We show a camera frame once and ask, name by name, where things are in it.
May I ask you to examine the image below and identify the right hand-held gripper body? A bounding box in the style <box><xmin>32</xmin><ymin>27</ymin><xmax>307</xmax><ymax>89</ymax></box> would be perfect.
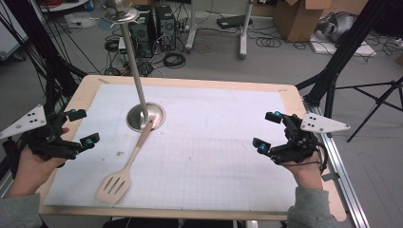
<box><xmin>269</xmin><ymin>111</ymin><xmax>351</xmax><ymax>165</ymax></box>

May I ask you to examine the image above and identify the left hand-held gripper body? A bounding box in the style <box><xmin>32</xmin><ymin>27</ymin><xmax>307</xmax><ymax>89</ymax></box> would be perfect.
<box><xmin>0</xmin><ymin>104</ymin><xmax>83</xmax><ymax>161</ymax></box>

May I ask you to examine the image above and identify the beige slotted spatula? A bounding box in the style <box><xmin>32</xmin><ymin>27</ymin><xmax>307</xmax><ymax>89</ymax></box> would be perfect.
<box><xmin>94</xmin><ymin>119</ymin><xmax>155</xmax><ymax>204</ymax></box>

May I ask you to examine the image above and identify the metal utensil stand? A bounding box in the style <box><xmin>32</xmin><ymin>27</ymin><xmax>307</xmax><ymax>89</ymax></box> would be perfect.
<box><xmin>102</xmin><ymin>0</ymin><xmax>166</xmax><ymax>133</ymax></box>

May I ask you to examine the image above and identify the person's right hand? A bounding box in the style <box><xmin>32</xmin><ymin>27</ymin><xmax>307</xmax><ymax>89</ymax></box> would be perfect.
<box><xmin>279</xmin><ymin>151</ymin><xmax>324</xmax><ymax>190</ymax></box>

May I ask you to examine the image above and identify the person's left hand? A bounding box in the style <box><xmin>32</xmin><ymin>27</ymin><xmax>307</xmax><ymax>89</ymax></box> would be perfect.
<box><xmin>9</xmin><ymin>126</ymin><xmax>70</xmax><ymax>197</ymax></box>

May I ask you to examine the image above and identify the white grid mat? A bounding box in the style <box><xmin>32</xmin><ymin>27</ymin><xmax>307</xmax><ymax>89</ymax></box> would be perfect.
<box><xmin>44</xmin><ymin>83</ymin><xmax>298</xmax><ymax>213</ymax></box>

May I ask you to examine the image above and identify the white stand leg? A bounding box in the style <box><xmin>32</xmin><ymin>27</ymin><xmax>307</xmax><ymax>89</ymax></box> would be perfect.
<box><xmin>239</xmin><ymin>0</ymin><xmax>255</xmax><ymax>60</ymax></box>
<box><xmin>184</xmin><ymin>0</ymin><xmax>200</xmax><ymax>54</ymax></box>

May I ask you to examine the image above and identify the white foam board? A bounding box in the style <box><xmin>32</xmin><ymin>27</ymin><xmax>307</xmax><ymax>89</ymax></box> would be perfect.
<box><xmin>309</xmin><ymin>30</ymin><xmax>378</xmax><ymax>58</ymax></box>

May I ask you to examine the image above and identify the black tripod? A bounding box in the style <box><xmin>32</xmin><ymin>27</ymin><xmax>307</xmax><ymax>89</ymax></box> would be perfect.
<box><xmin>335</xmin><ymin>75</ymin><xmax>403</xmax><ymax>143</ymax></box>

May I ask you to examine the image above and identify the cardboard box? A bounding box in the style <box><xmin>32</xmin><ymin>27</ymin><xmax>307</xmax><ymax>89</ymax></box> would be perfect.
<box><xmin>273</xmin><ymin>0</ymin><xmax>334</xmax><ymax>43</ymax></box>

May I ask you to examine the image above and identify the black computer tower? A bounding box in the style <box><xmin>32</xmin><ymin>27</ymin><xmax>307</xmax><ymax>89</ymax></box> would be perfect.
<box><xmin>127</xmin><ymin>9</ymin><xmax>156</xmax><ymax>59</ymax></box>
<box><xmin>155</xmin><ymin>4</ymin><xmax>177</xmax><ymax>51</ymax></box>

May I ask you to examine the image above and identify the black truss stand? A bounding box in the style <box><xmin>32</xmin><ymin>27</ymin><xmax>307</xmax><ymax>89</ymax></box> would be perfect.
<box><xmin>296</xmin><ymin>0</ymin><xmax>395</xmax><ymax>107</ymax></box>

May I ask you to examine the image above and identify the flat black device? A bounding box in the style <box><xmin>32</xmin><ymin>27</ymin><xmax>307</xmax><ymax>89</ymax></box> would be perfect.
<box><xmin>217</xmin><ymin>14</ymin><xmax>254</xmax><ymax>29</ymax></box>

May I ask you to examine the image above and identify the silver grey bag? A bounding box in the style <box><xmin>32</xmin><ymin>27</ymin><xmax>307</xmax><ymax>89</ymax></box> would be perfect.
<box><xmin>316</xmin><ymin>11</ymin><xmax>358</xmax><ymax>43</ymax></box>

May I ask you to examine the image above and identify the white round table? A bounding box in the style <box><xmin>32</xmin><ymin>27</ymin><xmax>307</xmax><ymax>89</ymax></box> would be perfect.
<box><xmin>37</xmin><ymin>0</ymin><xmax>90</xmax><ymax>13</ymax></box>

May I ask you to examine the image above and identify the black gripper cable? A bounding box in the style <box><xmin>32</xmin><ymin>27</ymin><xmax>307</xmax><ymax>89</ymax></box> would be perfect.
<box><xmin>312</xmin><ymin>142</ymin><xmax>329</xmax><ymax>174</ymax></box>

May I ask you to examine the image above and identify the small grey bracket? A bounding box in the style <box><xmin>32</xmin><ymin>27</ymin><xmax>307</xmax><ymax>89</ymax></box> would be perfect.
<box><xmin>320</xmin><ymin>172</ymin><xmax>340</xmax><ymax>182</ymax></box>

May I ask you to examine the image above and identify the aluminium rail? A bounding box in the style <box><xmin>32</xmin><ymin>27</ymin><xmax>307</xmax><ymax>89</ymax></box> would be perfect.
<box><xmin>303</xmin><ymin>103</ymin><xmax>371</xmax><ymax>228</ymax></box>

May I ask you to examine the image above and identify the black stand with cables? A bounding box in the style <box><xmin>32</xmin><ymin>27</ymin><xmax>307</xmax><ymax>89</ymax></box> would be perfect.
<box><xmin>0</xmin><ymin>0</ymin><xmax>89</xmax><ymax>127</ymax></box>

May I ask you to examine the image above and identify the thin coiled black cable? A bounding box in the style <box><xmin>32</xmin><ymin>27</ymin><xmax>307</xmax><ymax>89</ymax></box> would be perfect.
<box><xmin>255</xmin><ymin>36</ymin><xmax>282</xmax><ymax>48</ymax></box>

